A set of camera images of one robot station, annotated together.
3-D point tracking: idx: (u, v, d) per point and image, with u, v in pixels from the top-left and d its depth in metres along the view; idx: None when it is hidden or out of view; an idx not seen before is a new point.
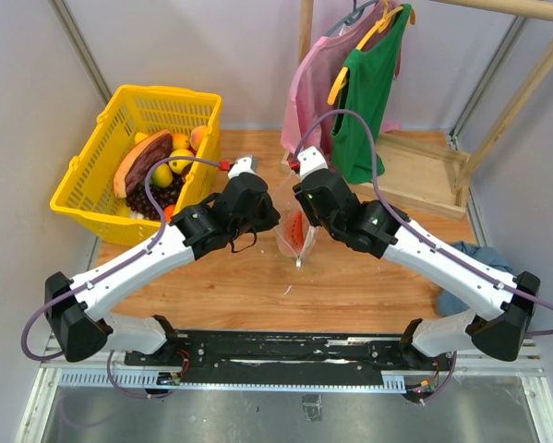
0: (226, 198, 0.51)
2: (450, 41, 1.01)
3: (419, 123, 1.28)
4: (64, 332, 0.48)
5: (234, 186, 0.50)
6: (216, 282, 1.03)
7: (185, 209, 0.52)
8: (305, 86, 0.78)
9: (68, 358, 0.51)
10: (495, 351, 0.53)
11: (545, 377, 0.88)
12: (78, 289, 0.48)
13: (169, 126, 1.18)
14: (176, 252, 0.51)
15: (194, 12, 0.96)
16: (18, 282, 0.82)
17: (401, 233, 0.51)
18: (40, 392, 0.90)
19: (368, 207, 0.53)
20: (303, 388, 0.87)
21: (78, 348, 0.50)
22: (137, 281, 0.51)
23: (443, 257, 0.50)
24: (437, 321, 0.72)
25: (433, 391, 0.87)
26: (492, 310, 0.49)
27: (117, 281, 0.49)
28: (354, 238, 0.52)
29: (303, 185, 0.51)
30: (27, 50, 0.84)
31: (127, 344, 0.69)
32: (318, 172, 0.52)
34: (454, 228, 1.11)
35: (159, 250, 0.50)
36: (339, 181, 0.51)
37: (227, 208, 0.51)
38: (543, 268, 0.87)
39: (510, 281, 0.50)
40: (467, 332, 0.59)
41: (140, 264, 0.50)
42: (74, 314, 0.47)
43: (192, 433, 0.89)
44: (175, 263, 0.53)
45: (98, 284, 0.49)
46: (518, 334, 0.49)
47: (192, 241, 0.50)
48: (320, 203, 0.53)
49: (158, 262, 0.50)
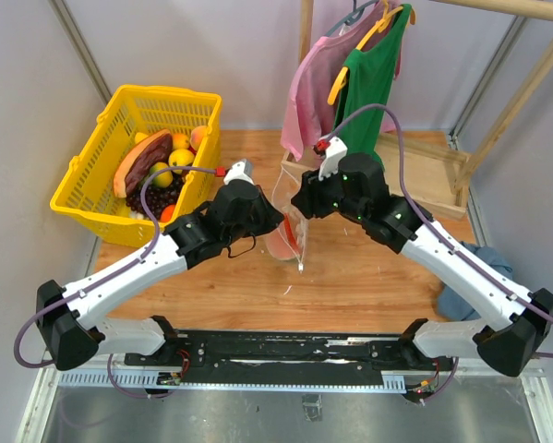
0: (218, 208, 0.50)
2: (450, 41, 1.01)
3: (419, 123, 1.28)
4: (55, 341, 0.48)
5: (224, 195, 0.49)
6: (216, 282, 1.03)
7: (179, 219, 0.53)
8: (305, 86, 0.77)
9: (61, 365, 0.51)
10: (498, 364, 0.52)
11: (545, 377, 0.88)
12: (69, 298, 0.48)
13: (169, 126, 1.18)
14: (169, 261, 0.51)
15: (194, 12, 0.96)
16: (18, 283, 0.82)
17: (422, 231, 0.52)
18: (40, 392, 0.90)
19: (396, 198, 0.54)
20: (303, 388, 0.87)
21: (69, 356, 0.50)
22: (129, 288, 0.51)
23: (459, 260, 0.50)
24: (443, 324, 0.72)
25: (434, 391, 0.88)
26: (501, 320, 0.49)
27: (110, 289, 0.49)
28: (374, 227, 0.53)
29: (342, 165, 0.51)
30: (28, 50, 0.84)
31: (124, 347, 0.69)
32: (361, 155, 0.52)
34: (453, 228, 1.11)
35: (152, 259, 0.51)
36: (378, 170, 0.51)
37: (219, 217, 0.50)
38: (543, 268, 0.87)
39: (524, 294, 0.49)
40: (474, 341, 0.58)
41: (134, 272, 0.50)
42: (66, 322, 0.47)
43: (192, 432, 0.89)
44: (169, 272, 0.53)
45: (90, 293, 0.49)
46: (524, 347, 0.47)
47: (186, 249, 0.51)
48: (354, 186, 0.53)
49: (150, 270, 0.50)
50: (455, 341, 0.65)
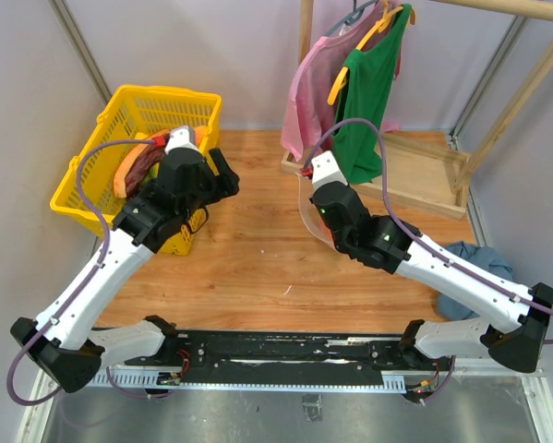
0: (164, 181, 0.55)
2: (450, 41, 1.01)
3: (419, 123, 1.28)
4: (49, 371, 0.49)
5: (167, 167, 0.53)
6: (216, 282, 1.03)
7: (124, 208, 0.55)
8: (305, 86, 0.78)
9: (67, 390, 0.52)
10: (511, 363, 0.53)
11: (545, 377, 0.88)
12: (44, 329, 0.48)
13: (169, 126, 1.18)
14: (128, 255, 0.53)
15: (195, 12, 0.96)
16: (17, 284, 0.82)
17: (414, 248, 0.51)
18: (40, 392, 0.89)
19: (379, 221, 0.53)
20: (303, 388, 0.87)
21: (72, 378, 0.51)
22: (101, 298, 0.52)
23: (456, 271, 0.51)
24: (443, 325, 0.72)
25: (433, 391, 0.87)
26: (510, 323, 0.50)
27: (80, 305, 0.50)
28: (365, 254, 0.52)
29: (318, 198, 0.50)
30: (27, 49, 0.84)
31: (125, 355, 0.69)
32: (331, 186, 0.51)
34: (453, 229, 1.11)
35: (112, 259, 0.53)
36: (352, 197, 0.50)
37: (168, 191, 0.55)
38: (543, 268, 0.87)
39: (526, 293, 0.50)
40: (481, 342, 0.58)
41: (98, 281, 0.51)
42: (52, 353, 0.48)
43: (192, 433, 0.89)
44: (132, 267, 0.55)
45: (63, 317, 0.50)
46: (536, 346, 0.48)
47: (140, 233, 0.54)
48: (332, 218, 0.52)
49: (114, 272, 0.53)
50: (459, 341, 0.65)
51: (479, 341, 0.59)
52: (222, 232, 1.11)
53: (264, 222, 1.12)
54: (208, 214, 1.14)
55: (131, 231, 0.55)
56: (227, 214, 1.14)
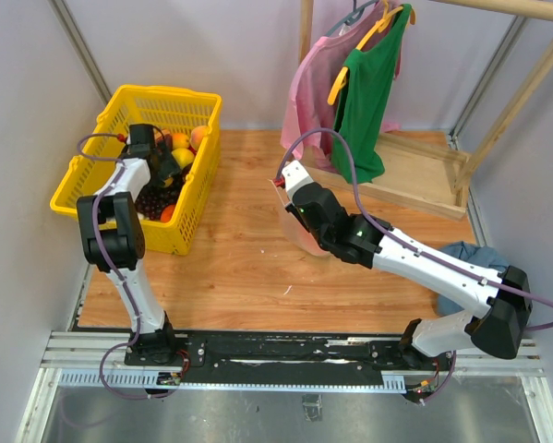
0: (138, 138, 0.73)
2: (450, 41, 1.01)
3: (419, 122, 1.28)
4: (119, 218, 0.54)
5: (138, 127, 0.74)
6: (216, 282, 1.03)
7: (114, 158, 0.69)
8: (305, 85, 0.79)
9: (136, 248, 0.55)
10: (494, 349, 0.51)
11: (545, 377, 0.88)
12: (107, 188, 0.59)
13: (169, 126, 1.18)
14: (140, 161, 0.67)
15: (195, 12, 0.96)
16: (17, 283, 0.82)
17: (386, 241, 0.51)
18: (40, 392, 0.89)
19: (354, 220, 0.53)
20: (303, 388, 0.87)
21: (137, 232, 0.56)
22: (134, 184, 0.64)
23: (426, 260, 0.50)
24: (436, 321, 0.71)
25: (433, 391, 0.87)
26: (481, 307, 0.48)
27: (126, 179, 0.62)
28: (341, 250, 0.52)
29: (295, 199, 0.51)
30: (28, 49, 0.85)
31: (133, 300, 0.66)
32: (309, 186, 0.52)
34: (453, 229, 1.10)
35: (130, 164, 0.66)
36: (329, 195, 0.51)
37: (142, 140, 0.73)
38: (540, 268, 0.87)
39: (496, 276, 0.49)
40: (466, 332, 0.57)
41: (129, 171, 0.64)
42: (119, 194, 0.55)
43: (193, 432, 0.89)
44: (143, 176, 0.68)
45: (118, 185, 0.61)
46: (510, 328, 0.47)
47: (142, 156, 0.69)
48: (310, 217, 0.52)
49: (138, 166, 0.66)
50: (451, 335, 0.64)
51: (464, 331, 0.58)
52: (222, 232, 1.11)
53: (263, 222, 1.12)
54: (207, 214, 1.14)
55: (129, 158, 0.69)
56: (227, 214, 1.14)
